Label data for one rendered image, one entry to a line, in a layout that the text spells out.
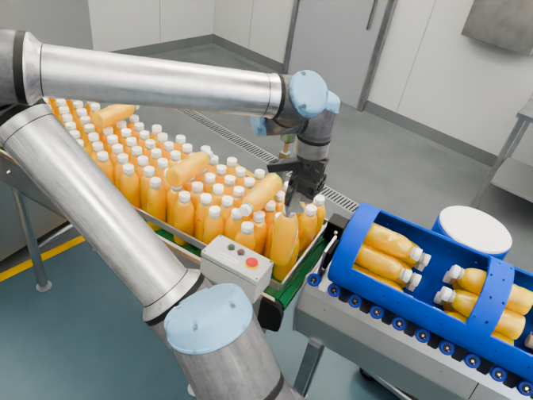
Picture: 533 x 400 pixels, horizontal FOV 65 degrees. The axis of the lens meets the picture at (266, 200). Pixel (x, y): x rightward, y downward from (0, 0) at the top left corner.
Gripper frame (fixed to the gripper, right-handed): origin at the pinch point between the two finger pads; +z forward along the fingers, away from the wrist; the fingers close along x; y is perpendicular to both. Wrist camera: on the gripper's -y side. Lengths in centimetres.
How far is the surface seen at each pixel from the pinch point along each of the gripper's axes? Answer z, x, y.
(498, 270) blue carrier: 2, 16, 59
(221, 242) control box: 15.0, -10.6, -15.9
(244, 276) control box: 15.7, -17.6, -2.9
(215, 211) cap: 13.6, -0.9, -25.3
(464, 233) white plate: 21, 57, 51
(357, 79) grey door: 89, 378, -88
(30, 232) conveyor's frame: 81, -4, -132
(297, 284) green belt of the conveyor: 35.7, 7.1, 6.0
